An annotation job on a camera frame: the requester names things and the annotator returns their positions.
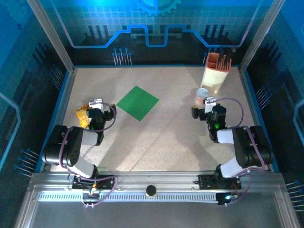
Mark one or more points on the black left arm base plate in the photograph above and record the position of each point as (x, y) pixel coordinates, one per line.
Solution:
(107, 181)

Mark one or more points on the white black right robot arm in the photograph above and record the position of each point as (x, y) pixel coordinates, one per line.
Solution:
(249, 147)

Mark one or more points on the aluminium front rail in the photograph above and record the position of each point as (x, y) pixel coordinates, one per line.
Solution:
(154, 177)

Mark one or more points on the grey metal front panel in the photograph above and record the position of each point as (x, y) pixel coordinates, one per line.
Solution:
(152, 215)

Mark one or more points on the blue table edge strip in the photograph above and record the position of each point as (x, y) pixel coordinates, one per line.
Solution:
(54, 118)
(260, 118)

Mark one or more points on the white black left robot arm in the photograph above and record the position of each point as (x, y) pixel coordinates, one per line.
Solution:
(69, 147)

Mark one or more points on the small lit controller board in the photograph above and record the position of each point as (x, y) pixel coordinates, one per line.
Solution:
(91, 192)
(224, 199)

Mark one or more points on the black round knob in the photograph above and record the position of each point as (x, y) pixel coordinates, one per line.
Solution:
(151, 190)

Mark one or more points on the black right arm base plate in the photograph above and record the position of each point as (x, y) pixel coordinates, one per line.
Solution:
(205, 181)

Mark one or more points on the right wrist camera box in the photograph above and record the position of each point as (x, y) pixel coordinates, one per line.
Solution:
(210, 103)

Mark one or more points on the aluminium frame post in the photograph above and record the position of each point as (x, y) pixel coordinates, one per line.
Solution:
(259, 35)
(53, 35)

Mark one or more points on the yellow snack bag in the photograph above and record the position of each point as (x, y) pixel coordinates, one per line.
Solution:
(82, 115)

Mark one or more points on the cream orange utensil holder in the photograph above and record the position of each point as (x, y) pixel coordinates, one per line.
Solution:
(213, 76)

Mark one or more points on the orange can silver lid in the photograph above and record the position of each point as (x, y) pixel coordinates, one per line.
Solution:
(202, 93)

